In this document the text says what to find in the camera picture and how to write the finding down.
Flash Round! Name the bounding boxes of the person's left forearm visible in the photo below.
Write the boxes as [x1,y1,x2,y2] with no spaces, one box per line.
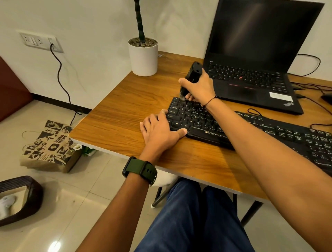
[75,172,150,252]

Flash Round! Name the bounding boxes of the white wall socket panel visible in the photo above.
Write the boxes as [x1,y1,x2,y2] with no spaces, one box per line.
[17,29,64,54]

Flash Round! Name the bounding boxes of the person's blue jeans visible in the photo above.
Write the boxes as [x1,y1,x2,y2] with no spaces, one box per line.
[133,179,256,252]

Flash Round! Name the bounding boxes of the black looped laptop cable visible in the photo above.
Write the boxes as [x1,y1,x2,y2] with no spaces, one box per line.
[287,54,322,78]

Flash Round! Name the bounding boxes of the printed brown paper bag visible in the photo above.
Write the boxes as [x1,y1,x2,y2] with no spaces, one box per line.
[19,120,83,174]

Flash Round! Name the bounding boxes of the black mouse cable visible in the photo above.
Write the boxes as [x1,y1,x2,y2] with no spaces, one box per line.
[290,82,332,95]

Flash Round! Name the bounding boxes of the black laptop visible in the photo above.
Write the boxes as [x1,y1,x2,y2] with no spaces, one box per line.
[203,0,325,115]

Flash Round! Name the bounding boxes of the black wall power cable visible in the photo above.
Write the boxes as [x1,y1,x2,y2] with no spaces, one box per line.
[49,43,83,126]

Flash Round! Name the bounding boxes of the person's right hand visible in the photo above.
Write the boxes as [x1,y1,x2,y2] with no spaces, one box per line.
[178,69,217,107]

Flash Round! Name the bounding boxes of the black cleaning brush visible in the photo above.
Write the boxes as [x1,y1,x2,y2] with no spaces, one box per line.
[179,61,203,101]

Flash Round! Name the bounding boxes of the green strap smartwatch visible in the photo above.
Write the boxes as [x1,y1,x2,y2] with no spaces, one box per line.
[122,156,158,187]

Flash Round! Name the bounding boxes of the black cord bracelet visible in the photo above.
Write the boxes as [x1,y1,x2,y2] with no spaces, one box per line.
[203,96,218,108]

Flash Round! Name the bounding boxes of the person's right forearm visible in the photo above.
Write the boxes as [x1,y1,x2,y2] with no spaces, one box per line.
[206,98,332,252]

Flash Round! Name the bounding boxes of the white seat chair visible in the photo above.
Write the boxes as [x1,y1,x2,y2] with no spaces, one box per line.
[150,169,181,209]

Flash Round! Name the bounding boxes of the black woven basket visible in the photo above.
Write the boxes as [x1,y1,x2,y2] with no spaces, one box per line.
[0,175,44,227]

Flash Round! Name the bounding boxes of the black keyboard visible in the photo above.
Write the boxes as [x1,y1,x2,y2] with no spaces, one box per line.
[166,97,332,177]

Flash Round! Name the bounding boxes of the person's left hand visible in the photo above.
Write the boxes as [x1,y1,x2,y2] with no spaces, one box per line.
[139,109,188,164]

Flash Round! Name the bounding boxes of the white sock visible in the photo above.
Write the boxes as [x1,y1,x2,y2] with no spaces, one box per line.
[0,195,17,220]

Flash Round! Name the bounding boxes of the maroon sofa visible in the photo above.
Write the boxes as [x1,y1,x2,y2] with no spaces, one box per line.
[0,56,33,123]

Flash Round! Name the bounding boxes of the black metal table leg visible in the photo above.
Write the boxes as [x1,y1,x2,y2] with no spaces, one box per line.
[232,193,264,228]

